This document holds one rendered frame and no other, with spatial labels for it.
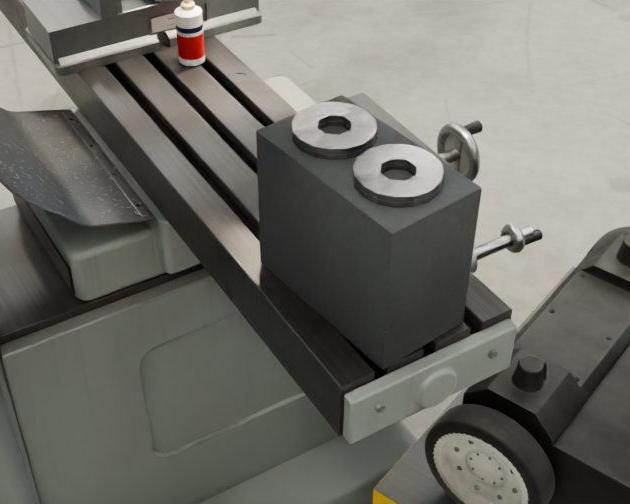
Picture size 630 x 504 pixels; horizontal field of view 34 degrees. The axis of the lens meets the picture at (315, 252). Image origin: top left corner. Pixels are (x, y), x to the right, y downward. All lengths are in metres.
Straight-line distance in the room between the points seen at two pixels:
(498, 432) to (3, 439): 0.69
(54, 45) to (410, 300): 0.76
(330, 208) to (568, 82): 2.49
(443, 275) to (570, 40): 2.71
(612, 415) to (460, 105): 1.84
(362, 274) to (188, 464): 0.84
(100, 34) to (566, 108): 2.01
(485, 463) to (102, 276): 0.62
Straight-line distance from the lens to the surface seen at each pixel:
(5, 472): 1.54
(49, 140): 1.55
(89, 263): 1.42
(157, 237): 1.44
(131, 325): 1.51
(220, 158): 1.37
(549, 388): 1.54
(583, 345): 1.65
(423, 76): 3.41
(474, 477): 1.60
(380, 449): 1.96
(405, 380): 1.09
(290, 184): 1.07
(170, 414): 1.70
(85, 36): 1.58
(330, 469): 1.93
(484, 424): 1.50
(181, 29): 1.55
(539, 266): 2.69
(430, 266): 1.03
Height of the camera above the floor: 1.73
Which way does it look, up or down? 40 degrees down
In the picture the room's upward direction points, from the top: 1 degrees clockwise
